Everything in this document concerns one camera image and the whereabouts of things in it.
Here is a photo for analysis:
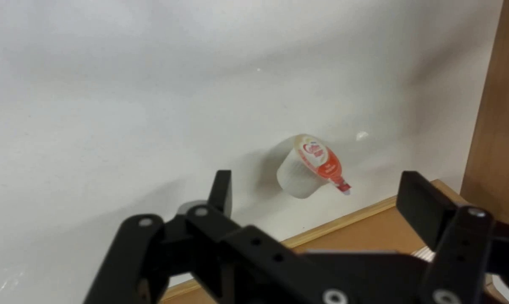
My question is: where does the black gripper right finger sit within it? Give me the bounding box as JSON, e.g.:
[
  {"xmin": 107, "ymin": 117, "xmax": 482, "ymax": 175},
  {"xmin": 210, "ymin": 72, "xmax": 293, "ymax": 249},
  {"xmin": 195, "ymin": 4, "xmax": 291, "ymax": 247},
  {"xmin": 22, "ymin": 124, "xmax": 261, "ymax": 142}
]
[{"xmin": 396, "ymin": 169, "xmax": 509, "ymax": 304}]

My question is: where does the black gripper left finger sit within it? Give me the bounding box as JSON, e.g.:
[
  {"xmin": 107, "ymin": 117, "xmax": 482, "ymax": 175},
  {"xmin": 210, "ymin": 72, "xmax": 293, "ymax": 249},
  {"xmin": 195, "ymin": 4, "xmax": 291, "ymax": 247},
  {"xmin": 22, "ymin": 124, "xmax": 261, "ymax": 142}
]
[{"xmin": 83, "ymin": 169, "xmax": 257, "ymax": 304}]

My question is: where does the white creamer pod red lid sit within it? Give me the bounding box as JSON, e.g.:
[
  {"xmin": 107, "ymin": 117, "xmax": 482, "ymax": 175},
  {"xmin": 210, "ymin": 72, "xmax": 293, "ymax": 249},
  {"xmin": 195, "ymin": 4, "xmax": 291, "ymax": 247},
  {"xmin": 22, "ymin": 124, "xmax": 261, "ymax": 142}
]
[{"xmin": 274, "ymin": 132, "xmax": 354, "ymax": 202}]

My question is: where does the tiered wooden organizer shelf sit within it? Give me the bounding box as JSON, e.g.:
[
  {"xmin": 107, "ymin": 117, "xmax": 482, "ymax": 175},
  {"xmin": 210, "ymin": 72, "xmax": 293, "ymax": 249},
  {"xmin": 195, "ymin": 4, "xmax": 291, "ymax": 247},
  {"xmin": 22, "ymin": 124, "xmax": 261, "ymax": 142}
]
[{"xmin": 460, "ymin": 0, "xmax": 509, "ymax": 225}]

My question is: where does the long low wooden box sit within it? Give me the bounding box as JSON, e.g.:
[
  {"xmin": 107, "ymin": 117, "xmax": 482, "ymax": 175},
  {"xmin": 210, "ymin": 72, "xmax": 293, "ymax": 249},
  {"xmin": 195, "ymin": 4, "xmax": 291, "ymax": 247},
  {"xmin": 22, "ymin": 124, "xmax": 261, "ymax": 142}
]
[{"xmin": 161, "ymin": 180, "xmax": 509, "ymax": 304}]

